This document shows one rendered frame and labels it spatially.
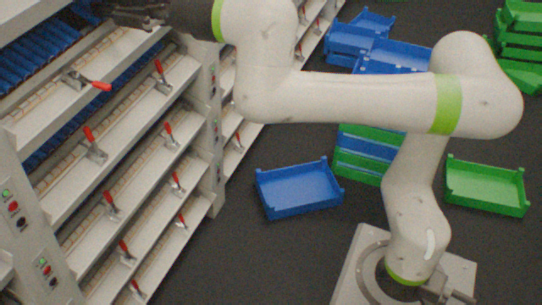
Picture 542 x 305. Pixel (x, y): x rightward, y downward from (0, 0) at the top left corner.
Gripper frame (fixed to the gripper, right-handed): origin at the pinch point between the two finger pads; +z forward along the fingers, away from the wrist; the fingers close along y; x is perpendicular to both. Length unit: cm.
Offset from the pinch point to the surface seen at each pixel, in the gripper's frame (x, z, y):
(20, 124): 6.9, -1.7, 30.4
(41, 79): 3.4, -0.4, 22.0
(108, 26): 3.3, 0.0, 2.5
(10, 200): 15.4, -3.7, 39.7
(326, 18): 84, 13, -165
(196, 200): 84, 13, -22
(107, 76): 9.6, -3.5, 10.6
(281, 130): 98, 7, -82
